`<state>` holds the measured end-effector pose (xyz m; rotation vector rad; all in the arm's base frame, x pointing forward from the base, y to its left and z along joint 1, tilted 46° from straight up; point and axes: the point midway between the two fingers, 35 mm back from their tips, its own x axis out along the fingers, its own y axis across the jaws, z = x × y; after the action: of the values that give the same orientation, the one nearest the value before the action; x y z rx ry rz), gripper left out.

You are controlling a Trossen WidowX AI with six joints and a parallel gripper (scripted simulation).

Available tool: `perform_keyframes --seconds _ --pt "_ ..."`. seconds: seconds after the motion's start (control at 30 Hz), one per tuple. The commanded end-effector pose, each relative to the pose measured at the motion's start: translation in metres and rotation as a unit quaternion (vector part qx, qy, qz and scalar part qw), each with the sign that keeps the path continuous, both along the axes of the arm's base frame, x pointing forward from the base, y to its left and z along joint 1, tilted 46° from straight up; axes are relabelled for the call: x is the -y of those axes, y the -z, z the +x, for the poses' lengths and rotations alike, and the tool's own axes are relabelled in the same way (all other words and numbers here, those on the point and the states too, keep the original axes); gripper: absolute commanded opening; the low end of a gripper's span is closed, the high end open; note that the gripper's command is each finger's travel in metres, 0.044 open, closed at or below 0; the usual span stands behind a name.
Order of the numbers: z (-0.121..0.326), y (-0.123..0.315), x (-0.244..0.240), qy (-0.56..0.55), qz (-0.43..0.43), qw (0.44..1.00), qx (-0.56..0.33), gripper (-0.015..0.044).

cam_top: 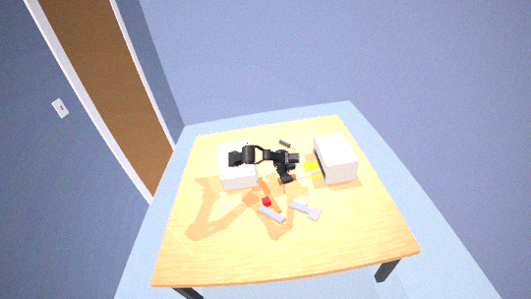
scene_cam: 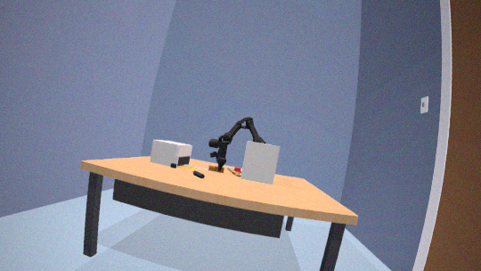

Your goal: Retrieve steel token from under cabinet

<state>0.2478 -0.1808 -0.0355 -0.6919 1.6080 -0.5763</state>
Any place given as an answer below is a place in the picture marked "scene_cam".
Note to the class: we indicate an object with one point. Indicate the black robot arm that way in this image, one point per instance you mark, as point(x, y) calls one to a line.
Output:
point(227, 137)

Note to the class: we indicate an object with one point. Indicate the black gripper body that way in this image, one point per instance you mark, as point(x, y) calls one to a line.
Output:
point(222, 156)

